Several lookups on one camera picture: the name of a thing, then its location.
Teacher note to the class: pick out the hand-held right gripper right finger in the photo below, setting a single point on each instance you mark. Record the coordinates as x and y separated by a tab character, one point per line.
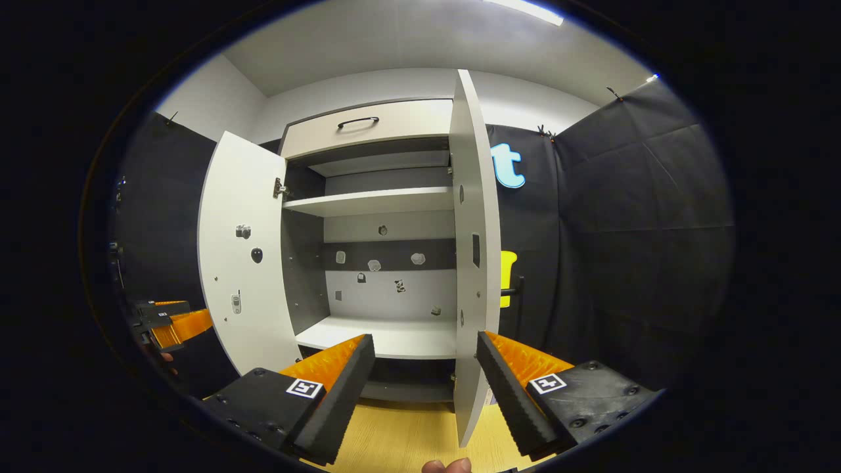
512	401

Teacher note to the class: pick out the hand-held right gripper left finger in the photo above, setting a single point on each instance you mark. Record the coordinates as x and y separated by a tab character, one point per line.
335	401

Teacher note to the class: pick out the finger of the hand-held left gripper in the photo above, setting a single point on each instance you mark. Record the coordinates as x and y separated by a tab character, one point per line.
158	314
190	325

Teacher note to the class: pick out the grey double-door shoe cabinet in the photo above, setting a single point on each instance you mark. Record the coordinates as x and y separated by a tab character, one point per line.
387	295

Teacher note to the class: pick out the shoe cabinet door camera sticker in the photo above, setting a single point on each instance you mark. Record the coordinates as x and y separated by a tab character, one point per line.
223	197

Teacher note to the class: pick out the shoe cabinet door cherry sticker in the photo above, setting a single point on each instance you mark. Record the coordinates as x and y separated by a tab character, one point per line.
483	197

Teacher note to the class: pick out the white cabinet shelf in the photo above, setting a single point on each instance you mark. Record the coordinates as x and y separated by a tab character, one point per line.
401	338
374	200

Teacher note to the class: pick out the metal door hinge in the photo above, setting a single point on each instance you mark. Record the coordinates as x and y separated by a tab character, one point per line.
281	189

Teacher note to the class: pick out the grey cabinet shelf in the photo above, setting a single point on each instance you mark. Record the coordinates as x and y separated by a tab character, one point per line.
381	163

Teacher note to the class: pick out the grey cabinet drawer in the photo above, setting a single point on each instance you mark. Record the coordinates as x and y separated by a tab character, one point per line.
407	125

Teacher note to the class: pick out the black backdrop cloth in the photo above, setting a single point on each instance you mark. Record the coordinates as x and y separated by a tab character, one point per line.
624	263

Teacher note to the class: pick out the long ceiling light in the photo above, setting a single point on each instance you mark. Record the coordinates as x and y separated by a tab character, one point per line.
525	10

